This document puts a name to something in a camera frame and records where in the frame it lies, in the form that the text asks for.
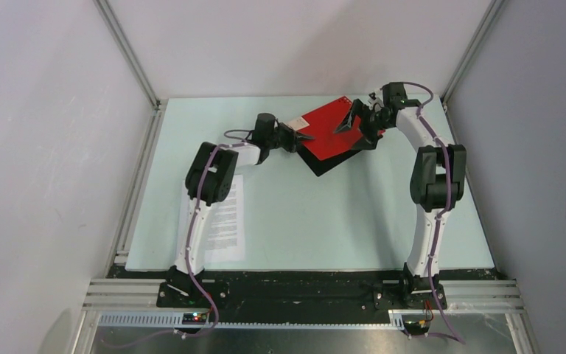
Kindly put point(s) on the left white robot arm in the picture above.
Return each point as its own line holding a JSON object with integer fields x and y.
{"x": 208, "y": 183}

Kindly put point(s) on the red and black folder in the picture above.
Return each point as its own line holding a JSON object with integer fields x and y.
{"x": 328, "y": 149}

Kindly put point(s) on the aluminium frame rail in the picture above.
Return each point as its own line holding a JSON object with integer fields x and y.
{"x": 502, "y": 297}

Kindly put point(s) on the right controller board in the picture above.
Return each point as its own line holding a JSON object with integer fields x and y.
{"x": 416, "y": 328}

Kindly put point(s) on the left aluminium corner post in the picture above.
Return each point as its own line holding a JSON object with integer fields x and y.
{"x": 119, "y": 36}

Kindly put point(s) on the right aluminium corner post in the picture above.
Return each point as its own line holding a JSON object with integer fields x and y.
{"x": 475, "y": 45}

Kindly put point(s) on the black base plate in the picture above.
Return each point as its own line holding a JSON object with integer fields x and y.
{"x": 302, "y": 293}

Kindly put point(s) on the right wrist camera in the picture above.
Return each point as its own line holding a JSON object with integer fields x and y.
{"x": 375, "y": 101}

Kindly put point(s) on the left controller board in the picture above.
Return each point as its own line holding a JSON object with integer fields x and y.
{"x": 194, "y": 318}

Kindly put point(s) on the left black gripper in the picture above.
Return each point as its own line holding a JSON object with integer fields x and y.
{"x": 292, "y": 136}

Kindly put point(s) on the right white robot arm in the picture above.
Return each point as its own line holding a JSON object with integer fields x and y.
{"x": 437, "y": 182}

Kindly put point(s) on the aluminium corner post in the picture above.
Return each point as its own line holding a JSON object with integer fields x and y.
{"x": 119, "y": 36}
{"x": 475, "y": 45}

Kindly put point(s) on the controller board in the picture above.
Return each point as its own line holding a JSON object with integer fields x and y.
{"x": 194, "y": 318}
{"x": 416, "y": 328}

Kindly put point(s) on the printed white paper sheet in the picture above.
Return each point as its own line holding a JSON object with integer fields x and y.
{"x": 225, "y": 246}

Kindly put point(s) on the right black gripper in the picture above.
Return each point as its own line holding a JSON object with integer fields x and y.
{"x": 358, "y": 107}

